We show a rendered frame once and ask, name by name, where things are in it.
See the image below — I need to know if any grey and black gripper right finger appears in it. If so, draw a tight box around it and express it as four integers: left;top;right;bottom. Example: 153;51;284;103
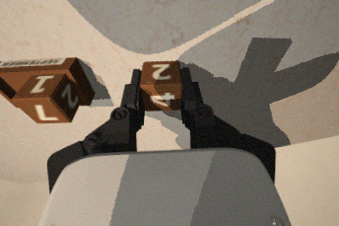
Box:
180;67;276;186

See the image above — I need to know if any dark brown cube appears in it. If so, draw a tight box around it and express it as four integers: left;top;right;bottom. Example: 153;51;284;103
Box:
140;61;183;112
12;74;82;123

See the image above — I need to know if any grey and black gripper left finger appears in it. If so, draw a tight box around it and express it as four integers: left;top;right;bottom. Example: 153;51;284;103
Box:
47;69;145;194

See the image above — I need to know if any brown wooden tray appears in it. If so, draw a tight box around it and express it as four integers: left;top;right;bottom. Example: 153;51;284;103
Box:
0;57;95;108

